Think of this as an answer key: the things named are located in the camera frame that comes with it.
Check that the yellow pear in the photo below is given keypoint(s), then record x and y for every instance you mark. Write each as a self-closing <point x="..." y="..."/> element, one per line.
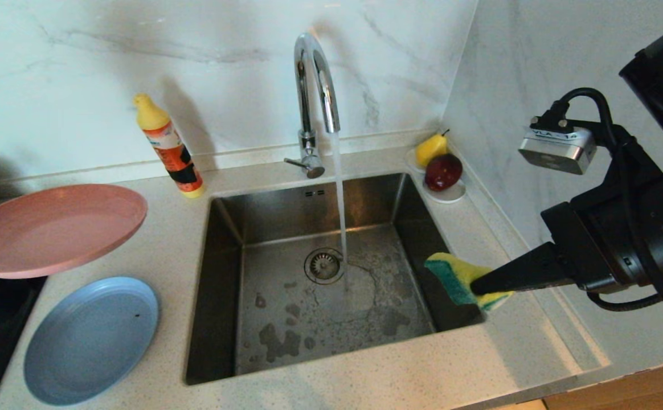
<point x="430" y="149"/>

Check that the round metal drain strainer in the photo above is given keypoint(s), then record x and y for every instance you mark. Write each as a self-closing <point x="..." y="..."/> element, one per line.
<point x="323" y="265"/>

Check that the small white dish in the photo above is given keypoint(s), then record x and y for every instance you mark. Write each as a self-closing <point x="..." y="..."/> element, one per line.
<point x="452" y="196"/>

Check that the chrome gooseneck faucet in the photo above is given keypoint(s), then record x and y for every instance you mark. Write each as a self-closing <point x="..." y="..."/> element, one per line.
<point x="307" y="142"/>

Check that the orange detergent bottle yellow cap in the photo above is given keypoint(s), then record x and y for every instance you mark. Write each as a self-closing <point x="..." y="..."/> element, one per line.
<point x="175" y="154"/>

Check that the dark red apple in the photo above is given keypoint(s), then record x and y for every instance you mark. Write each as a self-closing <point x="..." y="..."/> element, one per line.
<point x="443" y="171"/>

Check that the blue plastic plate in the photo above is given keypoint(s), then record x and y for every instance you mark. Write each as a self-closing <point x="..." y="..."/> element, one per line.
<point x="92" y="341"/>

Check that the yellow fish-shaped sponge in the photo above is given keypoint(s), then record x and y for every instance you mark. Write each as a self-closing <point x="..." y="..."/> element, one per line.
<point x="451" y="273"/>

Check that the pink plastic plate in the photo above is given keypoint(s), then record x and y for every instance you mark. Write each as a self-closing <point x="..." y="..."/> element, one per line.
<point x="58" y="230"/>

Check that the stainless steel sink basin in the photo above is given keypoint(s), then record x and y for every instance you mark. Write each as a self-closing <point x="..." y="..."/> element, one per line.
<point x="274" y="336"/>

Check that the wooden cabinet panel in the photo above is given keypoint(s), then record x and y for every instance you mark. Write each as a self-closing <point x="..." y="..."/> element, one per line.
<point x="639" y="393"/>

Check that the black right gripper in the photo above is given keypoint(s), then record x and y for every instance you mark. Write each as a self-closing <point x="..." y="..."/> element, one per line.
<point x="650" y="233"/>

